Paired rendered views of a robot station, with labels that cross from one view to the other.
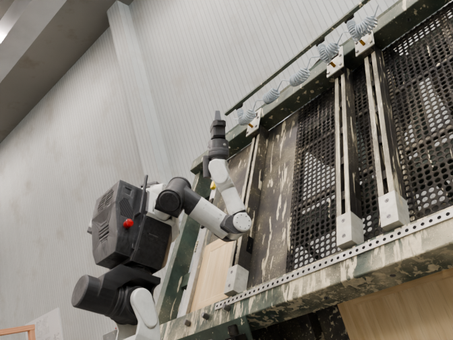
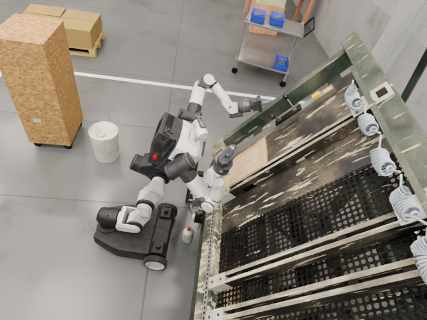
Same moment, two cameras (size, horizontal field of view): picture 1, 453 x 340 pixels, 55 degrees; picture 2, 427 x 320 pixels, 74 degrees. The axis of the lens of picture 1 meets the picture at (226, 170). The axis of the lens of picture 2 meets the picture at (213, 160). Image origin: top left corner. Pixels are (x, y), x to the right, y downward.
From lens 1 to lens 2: 2.09 m
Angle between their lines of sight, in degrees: 77
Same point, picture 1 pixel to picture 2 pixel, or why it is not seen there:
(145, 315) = (156, 188)
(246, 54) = not seen: outside the picture
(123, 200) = (157, 143)
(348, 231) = (213, 284)
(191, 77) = not seen: outside the picture
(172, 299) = (243, 134)
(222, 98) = not seen: outside the picture
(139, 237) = (161, 164)
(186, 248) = (274, 111)
